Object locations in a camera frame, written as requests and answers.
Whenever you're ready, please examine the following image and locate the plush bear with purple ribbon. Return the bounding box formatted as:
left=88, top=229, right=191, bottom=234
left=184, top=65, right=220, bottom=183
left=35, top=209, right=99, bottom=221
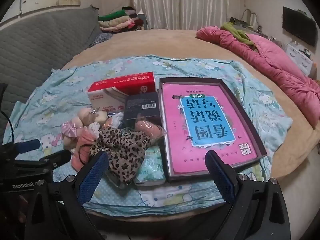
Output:
left=92, top=109, right=109, bottom=130

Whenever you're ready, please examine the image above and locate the white plastic packet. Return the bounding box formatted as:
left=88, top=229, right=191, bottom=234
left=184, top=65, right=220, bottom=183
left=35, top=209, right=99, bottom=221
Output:
left=101, top=112, right=125, bottom=133

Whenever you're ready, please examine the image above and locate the red and white tissue box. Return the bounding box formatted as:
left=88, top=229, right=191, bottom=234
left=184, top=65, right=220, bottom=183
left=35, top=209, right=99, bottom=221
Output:
left=87, top=72, right=157, bottom=112

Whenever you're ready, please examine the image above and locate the green tissue pack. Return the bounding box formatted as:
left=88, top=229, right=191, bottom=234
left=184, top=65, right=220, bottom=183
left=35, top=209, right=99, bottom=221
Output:
left=134, top=145, right=167, bottom=187

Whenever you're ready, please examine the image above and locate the white curtain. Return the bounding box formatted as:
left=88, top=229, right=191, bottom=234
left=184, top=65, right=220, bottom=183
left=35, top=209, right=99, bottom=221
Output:
left=132, top=0, right=229, bottom=30

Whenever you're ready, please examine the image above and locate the coral pink hair band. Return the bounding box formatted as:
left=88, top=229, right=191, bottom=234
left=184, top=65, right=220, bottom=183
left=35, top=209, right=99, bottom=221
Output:
left=71, top=127, right=100, bottom=169

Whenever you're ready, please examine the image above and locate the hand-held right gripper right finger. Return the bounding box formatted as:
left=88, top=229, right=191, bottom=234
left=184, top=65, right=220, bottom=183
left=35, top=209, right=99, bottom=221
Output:
left=205, top=149, right=295, bottom=240

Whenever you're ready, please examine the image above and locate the black cable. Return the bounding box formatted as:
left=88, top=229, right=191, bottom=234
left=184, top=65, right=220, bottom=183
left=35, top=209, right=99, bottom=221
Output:
left=0, top=110, right=14, bottom=144

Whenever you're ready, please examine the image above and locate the leopard print scrunchie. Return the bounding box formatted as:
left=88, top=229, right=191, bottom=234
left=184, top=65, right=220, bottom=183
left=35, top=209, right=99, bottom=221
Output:
left=89, top=127, right=153, bottom=188

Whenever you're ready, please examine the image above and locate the arched table mirror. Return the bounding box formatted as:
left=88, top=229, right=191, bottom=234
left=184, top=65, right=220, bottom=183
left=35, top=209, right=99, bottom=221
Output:
left=240, top=9, right=259, bottom=27

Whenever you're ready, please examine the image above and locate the green cloth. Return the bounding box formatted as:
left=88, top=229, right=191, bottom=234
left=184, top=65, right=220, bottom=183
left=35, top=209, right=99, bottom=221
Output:
left=221, top=22, right=257, bottom=50

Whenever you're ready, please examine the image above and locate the stack of folded blankets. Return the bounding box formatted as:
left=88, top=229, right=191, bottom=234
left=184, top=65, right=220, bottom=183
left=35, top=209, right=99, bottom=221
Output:
left=98, top=6, right=147, bottom=33

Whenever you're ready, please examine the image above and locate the dark floral cloth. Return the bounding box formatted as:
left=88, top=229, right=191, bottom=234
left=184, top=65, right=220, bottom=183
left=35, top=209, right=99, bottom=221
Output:
left=89, top=31, right=114, bottom=48

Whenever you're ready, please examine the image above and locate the shallow brown cardboard box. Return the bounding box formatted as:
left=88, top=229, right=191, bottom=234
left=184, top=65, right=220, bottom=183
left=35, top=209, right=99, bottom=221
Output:
left=159, top=77, right=267, bottom=183

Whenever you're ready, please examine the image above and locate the pink quilt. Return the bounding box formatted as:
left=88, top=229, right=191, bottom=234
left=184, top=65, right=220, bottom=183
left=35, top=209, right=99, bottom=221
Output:
left=196, top=26, right=320, bottom=130

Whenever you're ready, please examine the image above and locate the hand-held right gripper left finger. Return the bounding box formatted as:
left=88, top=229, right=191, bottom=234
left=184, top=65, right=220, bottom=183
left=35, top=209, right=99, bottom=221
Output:
left=24, top=150, right=109, bottom=240

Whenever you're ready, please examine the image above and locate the black television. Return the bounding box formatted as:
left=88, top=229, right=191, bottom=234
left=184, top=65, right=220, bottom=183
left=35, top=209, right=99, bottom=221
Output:
left=282, top=6, right=318, bottom=47

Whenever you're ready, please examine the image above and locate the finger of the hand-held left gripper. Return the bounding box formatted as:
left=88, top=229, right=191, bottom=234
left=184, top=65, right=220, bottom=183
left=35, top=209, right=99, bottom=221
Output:
left=15, top=149, right=72, bottom=174
left=14, top=139, right=42, bottom=154

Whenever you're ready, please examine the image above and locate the plush bear with pink ribbon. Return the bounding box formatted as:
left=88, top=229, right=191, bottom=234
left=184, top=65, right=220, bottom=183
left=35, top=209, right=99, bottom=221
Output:
left=61, top=109, right=88, bottom=150

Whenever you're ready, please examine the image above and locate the tan bed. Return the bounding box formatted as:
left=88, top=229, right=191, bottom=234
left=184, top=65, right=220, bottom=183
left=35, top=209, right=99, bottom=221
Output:
left=60, top=29, right=320, bottom=220

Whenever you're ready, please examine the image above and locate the cartoon cat printed blanket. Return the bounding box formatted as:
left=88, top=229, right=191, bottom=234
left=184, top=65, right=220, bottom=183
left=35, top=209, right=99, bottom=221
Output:
left=4, top=55, right=294, bottom=210

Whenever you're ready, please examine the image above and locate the pink book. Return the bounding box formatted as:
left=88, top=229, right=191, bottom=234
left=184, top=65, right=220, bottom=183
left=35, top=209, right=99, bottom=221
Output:
left=161, top=82, right=258, bottom=174

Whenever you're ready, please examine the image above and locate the white drawer cabinet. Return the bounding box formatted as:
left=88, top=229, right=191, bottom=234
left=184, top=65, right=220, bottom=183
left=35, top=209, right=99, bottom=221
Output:
left=285, top=42, right=314, bottom=77

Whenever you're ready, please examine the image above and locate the dark navy box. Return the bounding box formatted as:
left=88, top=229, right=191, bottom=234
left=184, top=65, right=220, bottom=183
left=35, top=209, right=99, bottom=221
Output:
left=124, top=92, right=162, bottom=130

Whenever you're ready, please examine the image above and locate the grey quilted cover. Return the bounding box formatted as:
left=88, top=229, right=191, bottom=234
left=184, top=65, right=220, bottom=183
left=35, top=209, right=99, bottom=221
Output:
left=0, top=6, right=103, bottom=140

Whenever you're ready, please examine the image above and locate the wrapped peach sponge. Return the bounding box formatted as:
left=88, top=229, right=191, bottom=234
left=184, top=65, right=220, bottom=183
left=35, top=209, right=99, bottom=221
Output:
left=135, top=116, right=167, bottom=140

